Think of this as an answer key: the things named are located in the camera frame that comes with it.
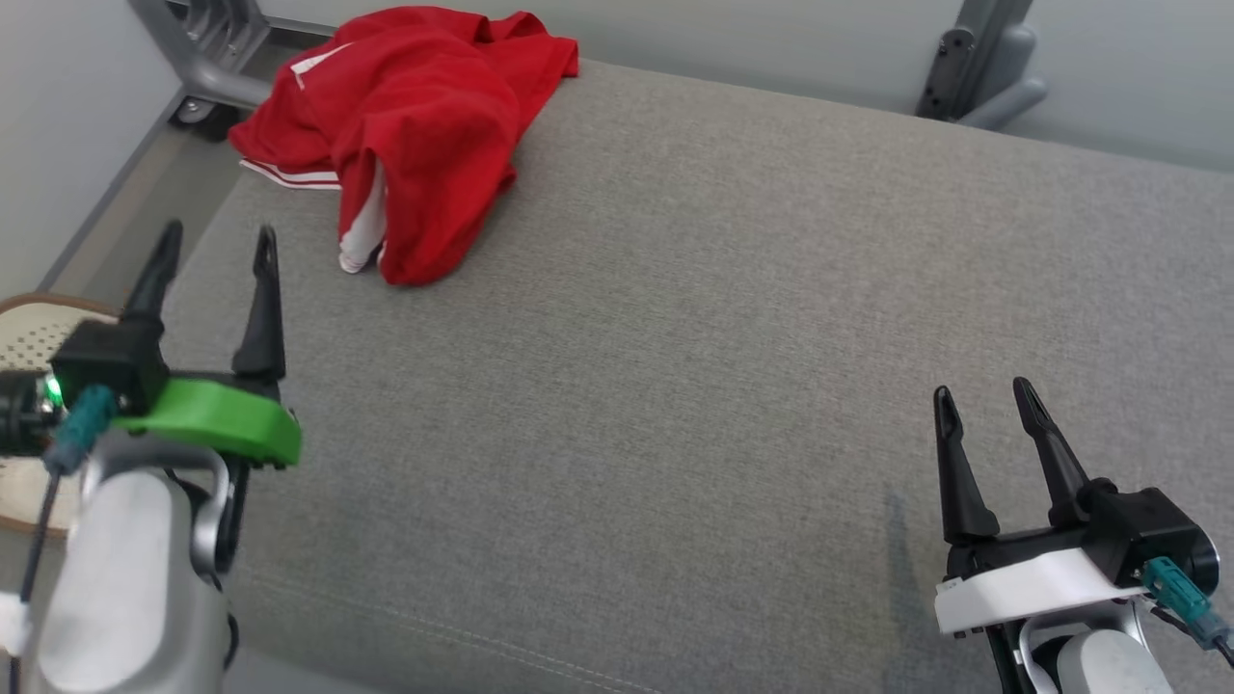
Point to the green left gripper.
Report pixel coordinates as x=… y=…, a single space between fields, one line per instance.
x=222 y=419

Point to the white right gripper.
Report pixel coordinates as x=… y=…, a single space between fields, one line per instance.
x=1032 y=588

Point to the red shirt with white stripes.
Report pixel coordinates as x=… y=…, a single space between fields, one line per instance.
x=424 y=58

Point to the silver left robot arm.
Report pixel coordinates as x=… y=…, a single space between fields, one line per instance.
x=125 y=578

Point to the beige woven chair seat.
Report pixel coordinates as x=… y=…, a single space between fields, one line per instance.
x=34 y=333

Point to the grey fabric sofa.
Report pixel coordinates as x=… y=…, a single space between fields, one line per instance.
x=723 y=337

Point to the white paper label tag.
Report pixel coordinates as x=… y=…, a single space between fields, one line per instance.
x=12 y=622

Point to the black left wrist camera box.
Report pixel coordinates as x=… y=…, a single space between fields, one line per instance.
x=106 y=361

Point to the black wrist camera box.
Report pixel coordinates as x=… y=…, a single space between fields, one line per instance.
x=1147 y=530
x=106 y=361

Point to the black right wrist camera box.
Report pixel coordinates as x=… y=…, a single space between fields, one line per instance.
x=1147 y=530

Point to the grey metal frame with caster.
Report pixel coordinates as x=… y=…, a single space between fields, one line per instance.
x=207 y=53

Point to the grey metal frame post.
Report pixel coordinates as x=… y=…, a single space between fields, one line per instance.
x=983 y=67

